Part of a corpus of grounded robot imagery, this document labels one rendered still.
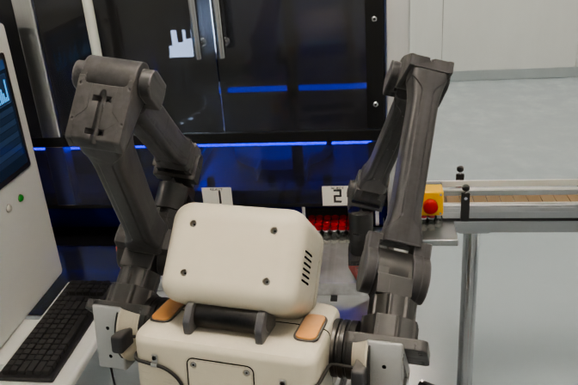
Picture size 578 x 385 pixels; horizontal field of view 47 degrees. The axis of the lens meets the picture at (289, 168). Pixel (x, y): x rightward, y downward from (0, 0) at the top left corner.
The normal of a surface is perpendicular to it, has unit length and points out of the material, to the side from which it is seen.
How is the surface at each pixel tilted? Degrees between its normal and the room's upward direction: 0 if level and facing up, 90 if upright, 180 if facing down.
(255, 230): 48
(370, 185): 119
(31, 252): 90
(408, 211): 52
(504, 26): 90
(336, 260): 0
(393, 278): 42
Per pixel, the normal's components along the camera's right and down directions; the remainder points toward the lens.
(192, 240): -0.25, -0.32
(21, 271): 0.99, -0.01
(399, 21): -0.12, 0.40
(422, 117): 0.07, -0.26
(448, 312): -0.07, -0.92
